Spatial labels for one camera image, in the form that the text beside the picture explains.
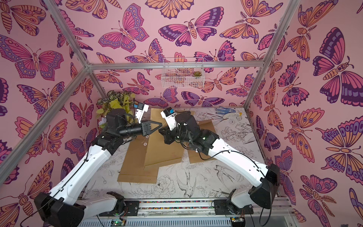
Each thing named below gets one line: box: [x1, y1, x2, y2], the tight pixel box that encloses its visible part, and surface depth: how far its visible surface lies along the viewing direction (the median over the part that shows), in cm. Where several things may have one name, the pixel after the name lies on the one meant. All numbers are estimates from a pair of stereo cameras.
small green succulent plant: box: [192, 70, 203, 77], surface depth 94 cm
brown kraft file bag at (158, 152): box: [144, 108, 188, 167], surface depth 67 cm
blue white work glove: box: [215, 106, 238, 120], surface depth 119 cm
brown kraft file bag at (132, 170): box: [117, 135, 159, 184], surface depth 87 cm
